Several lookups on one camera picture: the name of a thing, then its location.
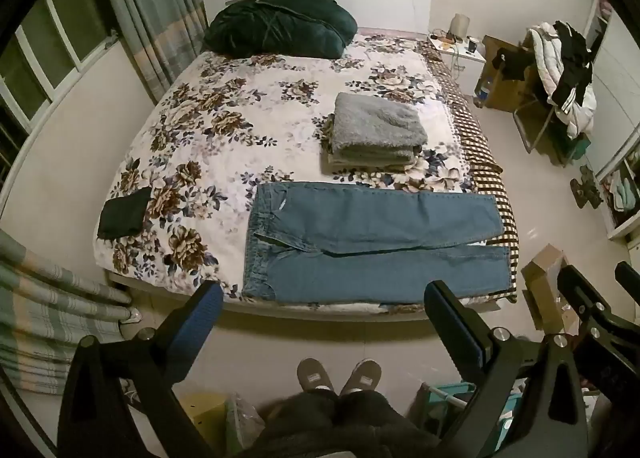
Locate green container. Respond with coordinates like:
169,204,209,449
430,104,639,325
565,133,592,165

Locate open cardboard box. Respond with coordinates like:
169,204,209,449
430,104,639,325
521,243,581,334

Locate dark green duvet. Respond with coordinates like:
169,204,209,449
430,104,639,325
202,0,358,59

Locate black striped clothes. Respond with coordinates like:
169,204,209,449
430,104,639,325
550,21,596,112

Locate metal frame chair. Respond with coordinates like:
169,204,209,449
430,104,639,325
512,88,566,154

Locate clear plastic bag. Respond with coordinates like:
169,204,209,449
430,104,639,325
225,395,266,449

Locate blue denim pants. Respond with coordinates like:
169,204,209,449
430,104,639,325
241,181,512,304

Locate tan folded garment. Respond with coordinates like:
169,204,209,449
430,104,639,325
320,115,426,175

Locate yellow box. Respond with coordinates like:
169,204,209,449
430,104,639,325
177,390,228,439

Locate brown checkered bed sheet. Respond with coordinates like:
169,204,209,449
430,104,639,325
420,41,521,304

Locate teal folded clothes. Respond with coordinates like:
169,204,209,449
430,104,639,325
612,173,639,211

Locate white nightstand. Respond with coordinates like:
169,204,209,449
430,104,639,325
427,33,487,96

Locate black garment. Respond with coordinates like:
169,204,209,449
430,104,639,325
492,46,533,82

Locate white bed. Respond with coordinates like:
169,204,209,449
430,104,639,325
95,0,521,324

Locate grey fleece folded garment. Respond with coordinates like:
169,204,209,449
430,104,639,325
331,92,429,164

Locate chair piled with clothes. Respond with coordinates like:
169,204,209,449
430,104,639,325
525,22,598,139

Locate grey slipper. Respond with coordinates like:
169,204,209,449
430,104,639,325
296,358,335,394
340,359,382,396

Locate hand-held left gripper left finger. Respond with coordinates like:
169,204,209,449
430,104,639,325
57,279,224,458

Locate grey-green striped curtain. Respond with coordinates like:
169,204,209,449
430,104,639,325
95,0,208,104
0,228,142,384

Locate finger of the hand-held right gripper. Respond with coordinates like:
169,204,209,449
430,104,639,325
615,261,640,299
556,265,613,334

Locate plastic bottle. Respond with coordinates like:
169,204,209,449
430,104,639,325
474,73,493,109

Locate person's legs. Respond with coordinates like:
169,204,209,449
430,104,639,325
240,390,426,458

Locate white wardrobe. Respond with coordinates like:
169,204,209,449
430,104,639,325
582,0,640,241

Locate white framed window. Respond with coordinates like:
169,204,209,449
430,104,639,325
0,0,121,149

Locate black folded cloth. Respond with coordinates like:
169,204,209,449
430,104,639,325
96,187,152,240

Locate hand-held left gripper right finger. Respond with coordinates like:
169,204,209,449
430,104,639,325
424,279,588,458

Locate brown cardboard box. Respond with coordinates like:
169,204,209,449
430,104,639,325
481,35,538,112

